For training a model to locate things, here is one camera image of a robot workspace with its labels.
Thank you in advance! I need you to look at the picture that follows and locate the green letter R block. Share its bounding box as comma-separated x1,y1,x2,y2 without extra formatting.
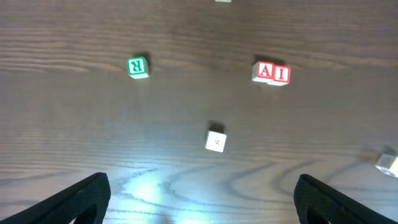
126,57,149,79

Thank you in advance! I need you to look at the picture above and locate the red letter I block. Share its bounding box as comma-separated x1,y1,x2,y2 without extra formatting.
268,65,291,86

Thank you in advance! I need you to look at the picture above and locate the yellow wooden block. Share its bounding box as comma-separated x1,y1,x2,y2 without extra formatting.
375,154,397,177

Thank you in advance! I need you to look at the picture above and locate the red letter A block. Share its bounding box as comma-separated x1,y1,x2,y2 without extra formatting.
252,61,275,83

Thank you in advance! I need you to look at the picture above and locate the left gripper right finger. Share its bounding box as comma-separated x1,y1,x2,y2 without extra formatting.
294,174,397,224

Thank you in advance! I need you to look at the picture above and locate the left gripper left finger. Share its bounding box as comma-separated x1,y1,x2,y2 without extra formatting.
1,172,111,224

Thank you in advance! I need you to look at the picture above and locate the wooden block with drawing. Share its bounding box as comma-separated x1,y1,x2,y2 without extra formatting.
205,131,227,152

